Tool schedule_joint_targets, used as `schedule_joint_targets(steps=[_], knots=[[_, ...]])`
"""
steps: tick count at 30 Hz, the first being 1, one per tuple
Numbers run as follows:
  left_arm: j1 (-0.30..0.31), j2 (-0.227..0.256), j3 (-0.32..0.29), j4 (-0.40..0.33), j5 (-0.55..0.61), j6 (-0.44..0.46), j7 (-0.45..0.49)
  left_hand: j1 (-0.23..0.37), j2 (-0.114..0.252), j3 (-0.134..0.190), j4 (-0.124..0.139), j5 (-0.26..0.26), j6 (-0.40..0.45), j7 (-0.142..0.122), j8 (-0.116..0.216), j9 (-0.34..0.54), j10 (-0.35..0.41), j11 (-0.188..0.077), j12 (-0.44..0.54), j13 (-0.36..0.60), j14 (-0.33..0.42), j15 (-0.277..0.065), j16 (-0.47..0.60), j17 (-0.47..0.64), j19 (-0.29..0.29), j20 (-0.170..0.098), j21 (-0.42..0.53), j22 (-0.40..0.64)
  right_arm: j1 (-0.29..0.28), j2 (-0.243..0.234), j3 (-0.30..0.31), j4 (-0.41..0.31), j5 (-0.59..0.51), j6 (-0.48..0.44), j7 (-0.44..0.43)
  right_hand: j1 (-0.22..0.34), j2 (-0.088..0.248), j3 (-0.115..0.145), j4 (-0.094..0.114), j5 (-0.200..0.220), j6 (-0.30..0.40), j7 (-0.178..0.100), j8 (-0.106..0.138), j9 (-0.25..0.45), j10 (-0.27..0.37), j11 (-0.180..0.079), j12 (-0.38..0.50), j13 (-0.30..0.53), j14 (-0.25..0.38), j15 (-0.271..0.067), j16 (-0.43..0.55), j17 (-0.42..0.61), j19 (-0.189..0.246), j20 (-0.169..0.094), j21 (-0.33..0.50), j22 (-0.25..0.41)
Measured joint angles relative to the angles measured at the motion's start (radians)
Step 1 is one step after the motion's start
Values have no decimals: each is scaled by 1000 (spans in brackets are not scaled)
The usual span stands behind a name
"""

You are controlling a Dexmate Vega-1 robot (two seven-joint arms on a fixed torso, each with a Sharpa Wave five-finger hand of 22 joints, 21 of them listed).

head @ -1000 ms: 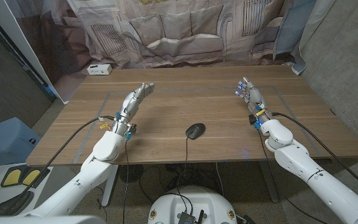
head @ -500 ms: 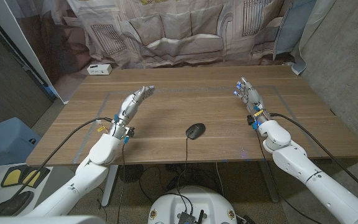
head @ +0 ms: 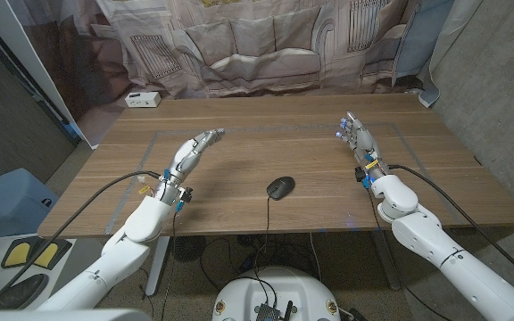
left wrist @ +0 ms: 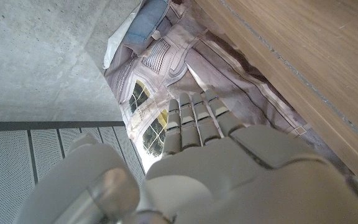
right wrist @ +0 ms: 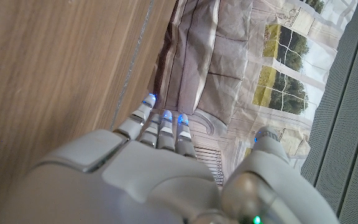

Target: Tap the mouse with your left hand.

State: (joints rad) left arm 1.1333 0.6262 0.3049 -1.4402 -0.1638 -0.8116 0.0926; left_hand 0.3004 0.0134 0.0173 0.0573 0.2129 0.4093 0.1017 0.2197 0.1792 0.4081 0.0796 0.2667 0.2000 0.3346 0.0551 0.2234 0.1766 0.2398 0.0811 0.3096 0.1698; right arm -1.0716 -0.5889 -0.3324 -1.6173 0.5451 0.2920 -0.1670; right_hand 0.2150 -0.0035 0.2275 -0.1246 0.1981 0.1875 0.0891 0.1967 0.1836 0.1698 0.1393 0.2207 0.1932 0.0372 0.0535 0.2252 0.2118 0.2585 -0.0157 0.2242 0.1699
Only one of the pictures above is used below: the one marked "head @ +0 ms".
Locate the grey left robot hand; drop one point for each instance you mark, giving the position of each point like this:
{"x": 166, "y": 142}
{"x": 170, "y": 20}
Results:
{"x": 190, "y": 153}

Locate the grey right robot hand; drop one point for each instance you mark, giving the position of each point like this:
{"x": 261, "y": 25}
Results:
{"x": 362, "y": 140}

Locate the black computer mouse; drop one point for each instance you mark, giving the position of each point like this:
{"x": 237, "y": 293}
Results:
{"x": 280, "y": 187}

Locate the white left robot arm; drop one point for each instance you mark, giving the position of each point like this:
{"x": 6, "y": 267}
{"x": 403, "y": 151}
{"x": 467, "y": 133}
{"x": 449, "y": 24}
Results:
{"x": 123, "y": 249}

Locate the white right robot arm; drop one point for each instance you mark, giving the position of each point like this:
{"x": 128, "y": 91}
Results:
{"x": 440, "y": 249}

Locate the white power strip box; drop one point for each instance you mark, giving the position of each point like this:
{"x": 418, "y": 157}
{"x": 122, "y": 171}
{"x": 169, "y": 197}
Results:
{"x": 143, "y": 99}

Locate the black round fan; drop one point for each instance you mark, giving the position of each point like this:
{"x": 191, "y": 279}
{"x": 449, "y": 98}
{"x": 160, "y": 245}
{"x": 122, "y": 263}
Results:
{"x": 188, "y": 248}

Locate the white blue curtain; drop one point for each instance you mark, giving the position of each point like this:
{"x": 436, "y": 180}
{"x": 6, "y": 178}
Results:
{"x": 417, "y": 44}

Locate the white table leg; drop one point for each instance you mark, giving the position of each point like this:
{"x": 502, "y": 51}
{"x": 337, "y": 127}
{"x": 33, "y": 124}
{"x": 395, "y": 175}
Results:
{"x": 156, "y": 267}

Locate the printed living room backdrop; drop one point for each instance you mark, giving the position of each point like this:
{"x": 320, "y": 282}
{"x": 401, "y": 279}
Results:
{"x": 257, "y": 49}

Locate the grey table leg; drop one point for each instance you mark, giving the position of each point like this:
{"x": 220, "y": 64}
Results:
{"x": 386, "y": 263}

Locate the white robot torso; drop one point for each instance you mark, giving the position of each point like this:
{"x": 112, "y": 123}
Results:
{"x": 284, "y": 285}

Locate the yellow black foot pedal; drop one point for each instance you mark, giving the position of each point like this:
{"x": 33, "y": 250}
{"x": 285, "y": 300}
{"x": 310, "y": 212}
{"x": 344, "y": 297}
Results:
{"x": 16, "y": 254}
{"x": 47, "y": 254}

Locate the dark perforated partition panel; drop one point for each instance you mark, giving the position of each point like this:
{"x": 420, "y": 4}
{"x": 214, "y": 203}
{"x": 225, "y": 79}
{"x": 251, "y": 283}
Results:
{"x": 16, "y": 134}

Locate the black electronics module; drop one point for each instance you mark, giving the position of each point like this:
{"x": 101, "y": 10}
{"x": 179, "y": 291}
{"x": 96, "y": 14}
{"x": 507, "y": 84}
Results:
{"x": 268, "y": 312}

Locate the blue grey storage bin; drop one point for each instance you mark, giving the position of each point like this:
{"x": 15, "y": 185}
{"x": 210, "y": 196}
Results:
{"x": 7, "y": 205}

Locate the black shoe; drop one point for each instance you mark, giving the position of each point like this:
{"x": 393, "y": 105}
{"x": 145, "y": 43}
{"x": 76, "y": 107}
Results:
{"x": 20, "y": 290}

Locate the white board frame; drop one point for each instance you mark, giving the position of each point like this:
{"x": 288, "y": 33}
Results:
{"x": 34, "y": 62}

